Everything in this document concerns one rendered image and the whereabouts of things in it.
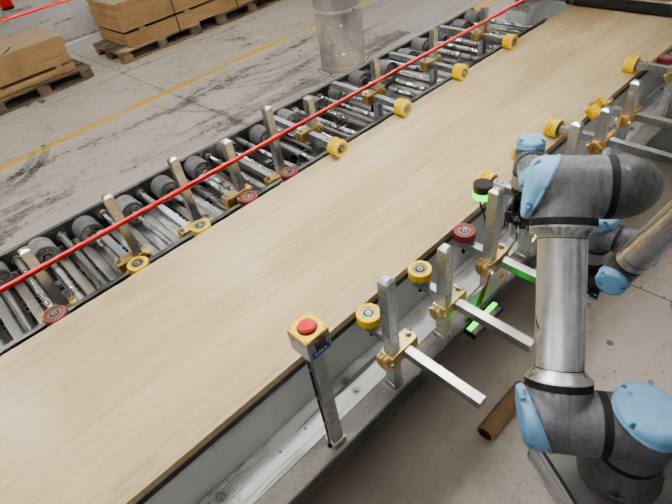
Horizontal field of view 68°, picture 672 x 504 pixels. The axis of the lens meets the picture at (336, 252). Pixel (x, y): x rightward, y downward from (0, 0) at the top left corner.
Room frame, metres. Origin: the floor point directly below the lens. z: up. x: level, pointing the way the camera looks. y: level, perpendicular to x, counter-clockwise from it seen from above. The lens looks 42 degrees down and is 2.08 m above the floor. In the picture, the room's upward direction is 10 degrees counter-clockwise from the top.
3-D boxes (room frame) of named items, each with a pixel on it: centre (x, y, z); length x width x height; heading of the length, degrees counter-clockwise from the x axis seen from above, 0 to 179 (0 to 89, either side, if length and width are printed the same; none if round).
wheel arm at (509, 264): (1.16, -0.58, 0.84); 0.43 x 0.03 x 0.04; 37
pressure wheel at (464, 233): (1.32, -0.46, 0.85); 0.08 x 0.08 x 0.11
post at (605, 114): (1.64, -1.11, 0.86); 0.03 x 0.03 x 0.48; 37
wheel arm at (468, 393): (0.85, -0.19, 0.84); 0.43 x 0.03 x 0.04; 37
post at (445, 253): (1.04, -0.31, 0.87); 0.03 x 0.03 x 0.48; 37
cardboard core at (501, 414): (1.08, -0.61, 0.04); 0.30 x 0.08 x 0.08; 127
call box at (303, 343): (0.73, 0.09, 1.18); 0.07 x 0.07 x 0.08; 37
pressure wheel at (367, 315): (1.01, -0.07, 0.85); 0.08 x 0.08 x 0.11
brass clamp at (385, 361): (0.90, -0.13, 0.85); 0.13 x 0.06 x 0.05; 127
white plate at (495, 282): (1.15, -0.50, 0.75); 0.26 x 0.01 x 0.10; 127
